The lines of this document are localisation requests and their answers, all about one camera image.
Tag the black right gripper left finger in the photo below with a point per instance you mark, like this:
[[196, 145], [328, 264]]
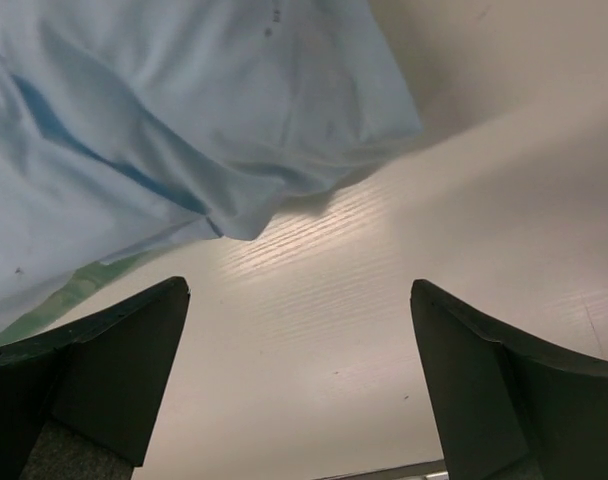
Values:
[[81, 401]]

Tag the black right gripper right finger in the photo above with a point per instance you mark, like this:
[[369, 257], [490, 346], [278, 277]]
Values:
[[507, 404]]

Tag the light blue pillowcase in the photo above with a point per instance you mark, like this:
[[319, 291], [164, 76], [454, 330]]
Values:
[[128, 126]]

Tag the aluminium table edge rail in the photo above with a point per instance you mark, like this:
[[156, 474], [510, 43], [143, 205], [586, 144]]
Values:
[[411, 471]]

